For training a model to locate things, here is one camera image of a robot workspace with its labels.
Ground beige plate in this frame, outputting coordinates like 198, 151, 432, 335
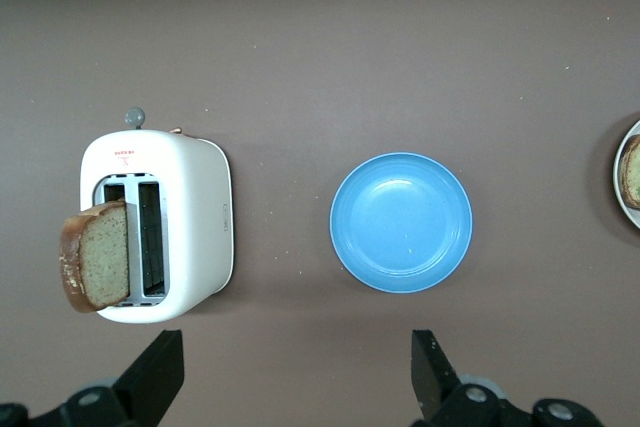
612, 119, 640, 232

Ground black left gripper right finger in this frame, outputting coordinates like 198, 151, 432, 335
410, 329, 604, 427

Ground white two-slot toaster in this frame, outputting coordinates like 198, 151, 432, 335
79, 106, 235, 325

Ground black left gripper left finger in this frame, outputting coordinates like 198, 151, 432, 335
0, 329, 185, 427

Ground blue plate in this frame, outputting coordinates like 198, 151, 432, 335
329, 152, 474, 296

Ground toasted bread slice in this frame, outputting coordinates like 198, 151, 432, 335
58, 198, 133, 314
619, 134, 640, 211

